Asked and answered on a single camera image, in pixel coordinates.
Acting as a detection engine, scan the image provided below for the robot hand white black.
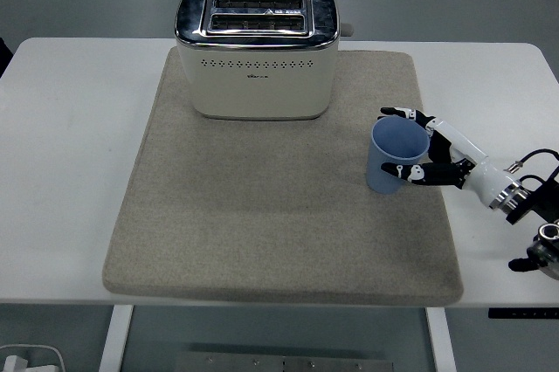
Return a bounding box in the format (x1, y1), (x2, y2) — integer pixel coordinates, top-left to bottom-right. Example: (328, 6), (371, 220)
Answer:
(377, 106), (520, 207)

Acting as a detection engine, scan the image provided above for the light blue plastic cup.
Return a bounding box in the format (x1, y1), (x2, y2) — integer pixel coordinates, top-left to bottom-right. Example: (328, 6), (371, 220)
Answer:
(365, 117), (431, 196)

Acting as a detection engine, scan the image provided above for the black table control panel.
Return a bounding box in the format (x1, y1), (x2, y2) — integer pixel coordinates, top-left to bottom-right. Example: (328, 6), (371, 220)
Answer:
(487, 307), (559, 320)

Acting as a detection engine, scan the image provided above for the white table leg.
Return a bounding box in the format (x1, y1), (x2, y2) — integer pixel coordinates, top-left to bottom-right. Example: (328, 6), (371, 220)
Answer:
(97, 304), (135, 372)
(424, 307), (458, 372)

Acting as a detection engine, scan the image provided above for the white chrome two-slot toaster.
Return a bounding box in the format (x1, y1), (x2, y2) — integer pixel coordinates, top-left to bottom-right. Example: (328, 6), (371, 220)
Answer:
(174, 0), (355, 122)

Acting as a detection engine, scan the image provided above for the beige felt table mat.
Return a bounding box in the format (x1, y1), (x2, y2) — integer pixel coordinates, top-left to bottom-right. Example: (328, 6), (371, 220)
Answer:
(101, 49), (465, 307)

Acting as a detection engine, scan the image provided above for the dark blurred object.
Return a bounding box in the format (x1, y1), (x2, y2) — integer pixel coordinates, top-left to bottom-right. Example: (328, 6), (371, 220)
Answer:
(0, 36), (15, 79)

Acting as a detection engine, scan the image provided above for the white plug adapter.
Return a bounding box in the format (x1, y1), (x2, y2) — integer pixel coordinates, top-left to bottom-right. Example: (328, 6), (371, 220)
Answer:
(1, 355), (28, 372)

